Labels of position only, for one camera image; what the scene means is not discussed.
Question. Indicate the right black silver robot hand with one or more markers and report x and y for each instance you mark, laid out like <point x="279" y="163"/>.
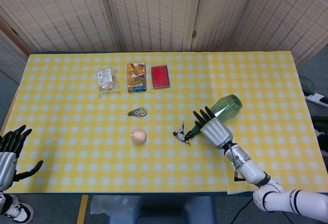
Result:
<point x="216" y="131"/>

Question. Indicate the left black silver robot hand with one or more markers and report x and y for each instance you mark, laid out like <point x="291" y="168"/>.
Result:
<point x="7" y="165"/>

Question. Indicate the green spray bottle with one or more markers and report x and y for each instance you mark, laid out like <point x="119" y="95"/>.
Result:
<point x="228" y="108"/>

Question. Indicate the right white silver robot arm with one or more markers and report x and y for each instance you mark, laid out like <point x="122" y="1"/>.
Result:
<point x="251" y="168"/>

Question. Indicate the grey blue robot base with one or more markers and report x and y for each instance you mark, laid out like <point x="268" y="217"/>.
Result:
<point x="164" y="210"/>

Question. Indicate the white black sneaker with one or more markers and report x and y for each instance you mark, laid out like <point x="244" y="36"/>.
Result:
<point x="19" y="212"/>

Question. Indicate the peach coloured ball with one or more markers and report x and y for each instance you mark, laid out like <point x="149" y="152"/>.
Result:
<point x="138" y="136"/>

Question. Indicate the red stamp pad case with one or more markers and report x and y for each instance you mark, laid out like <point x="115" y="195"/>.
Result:
<point x="160" y="77"/>

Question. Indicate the green correction tape dispenser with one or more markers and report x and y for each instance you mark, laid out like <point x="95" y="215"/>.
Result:
<point x="139" y="112"/>

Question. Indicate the yellow floor tape strip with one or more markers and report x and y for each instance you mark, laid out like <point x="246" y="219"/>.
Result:
<point x="82" y="210"/>

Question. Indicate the yellow white checked tablecloth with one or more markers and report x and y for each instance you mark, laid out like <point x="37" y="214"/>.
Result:
<point x="102" y="162"/>

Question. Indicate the orange blue carton box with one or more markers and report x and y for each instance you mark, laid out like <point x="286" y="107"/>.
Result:
<point x="137" y="78"/>

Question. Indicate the brass screen hinge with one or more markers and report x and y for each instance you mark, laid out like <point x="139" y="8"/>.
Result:
<point x="194" y="34"/>

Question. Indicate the white power strip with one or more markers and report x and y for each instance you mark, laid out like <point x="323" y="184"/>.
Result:
<point x="317" y="98"/>

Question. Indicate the woven folding screen panel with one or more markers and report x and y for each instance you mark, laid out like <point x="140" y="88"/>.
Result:
<point x="10" y="57"/>
<point x="59" y="13"/>
<point x="220" y="13"/>
<point x="287" y="16"/>
<point x="153" y="11"/>

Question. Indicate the clear snack bag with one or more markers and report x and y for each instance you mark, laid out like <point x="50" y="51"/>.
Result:
<point x="107" y="81"/>

